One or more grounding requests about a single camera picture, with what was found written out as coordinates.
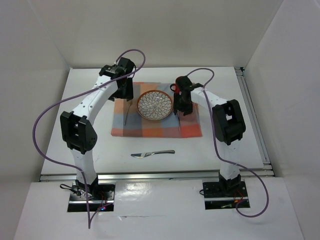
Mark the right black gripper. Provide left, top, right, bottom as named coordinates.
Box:
left=173, top=92, right=194, bottom=116

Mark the red enamel mug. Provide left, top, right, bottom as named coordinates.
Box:
left=169, top=83, right=180, bottom=95

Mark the silver spoon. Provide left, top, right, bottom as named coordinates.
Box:
left=177, top=115, right=182, bottom=137

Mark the floral patterned plate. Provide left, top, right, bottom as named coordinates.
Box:
left=136, top=90, right=173, bottom=121

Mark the checkered orange grey cloth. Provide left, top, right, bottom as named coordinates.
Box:
left=111, top=82, right=202, bottom=138

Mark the silver knife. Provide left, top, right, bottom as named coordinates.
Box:
left=130, top=150, right=176, bottom=158

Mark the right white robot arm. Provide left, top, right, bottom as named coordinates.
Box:
left=170, top=76, right=246, bottom=196

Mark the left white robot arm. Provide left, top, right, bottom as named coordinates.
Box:
left=60, top=57, right=136, bottom=200

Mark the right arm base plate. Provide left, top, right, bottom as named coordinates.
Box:
left=199, top=181, right=250, bottom=210

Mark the aluminium frame rail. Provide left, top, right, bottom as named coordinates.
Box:
left=39, top=66, right=276, bottom=182

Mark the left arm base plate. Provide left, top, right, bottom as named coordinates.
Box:
left=59, top=183, right=116, bottom=213

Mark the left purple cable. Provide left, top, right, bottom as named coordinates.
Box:
left=32, top=48, right=147, bottom=230

